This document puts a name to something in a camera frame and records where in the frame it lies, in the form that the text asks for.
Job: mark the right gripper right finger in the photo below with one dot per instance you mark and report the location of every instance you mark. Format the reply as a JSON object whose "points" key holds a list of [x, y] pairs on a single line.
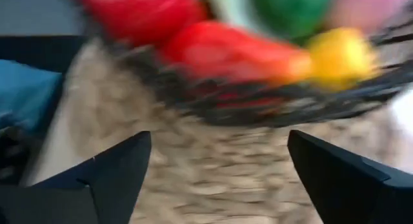
{"points": [[348, 191]]}

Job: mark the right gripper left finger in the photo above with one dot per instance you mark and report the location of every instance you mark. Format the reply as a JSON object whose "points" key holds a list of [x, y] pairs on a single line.
{"points": [[96, 191]]}

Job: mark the yellow toy lemon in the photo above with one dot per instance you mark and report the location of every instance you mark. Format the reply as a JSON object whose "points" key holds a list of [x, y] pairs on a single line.
{"points": [[342, 56]]}

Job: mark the red round toy fruit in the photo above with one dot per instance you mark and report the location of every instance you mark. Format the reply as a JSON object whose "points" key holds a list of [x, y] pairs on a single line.
{"points": [[142, 14]]}

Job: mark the pink toy peach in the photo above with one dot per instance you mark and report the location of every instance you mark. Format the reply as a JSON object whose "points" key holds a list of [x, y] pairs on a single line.
{"points": [[364, 7]]}

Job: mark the red orange oval toy fruit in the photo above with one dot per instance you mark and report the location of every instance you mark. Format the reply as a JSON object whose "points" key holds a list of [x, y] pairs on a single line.
{"points": [[226, 53]]}

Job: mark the green white toy vegetable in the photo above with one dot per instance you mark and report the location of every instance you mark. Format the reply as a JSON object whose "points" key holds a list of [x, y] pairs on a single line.
{"points": [[290, 14]]}

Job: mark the dark wicker basket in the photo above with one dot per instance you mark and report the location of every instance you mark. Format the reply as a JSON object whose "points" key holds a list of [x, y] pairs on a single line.
{"points": [[258, 111]]}

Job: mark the woven straw round placemat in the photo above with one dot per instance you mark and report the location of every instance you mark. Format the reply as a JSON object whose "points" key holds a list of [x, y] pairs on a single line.
{"points": [[209, 172]]}

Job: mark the blue cloth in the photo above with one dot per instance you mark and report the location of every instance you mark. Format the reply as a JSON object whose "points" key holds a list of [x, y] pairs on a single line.
{"points": [[26, 95]]}

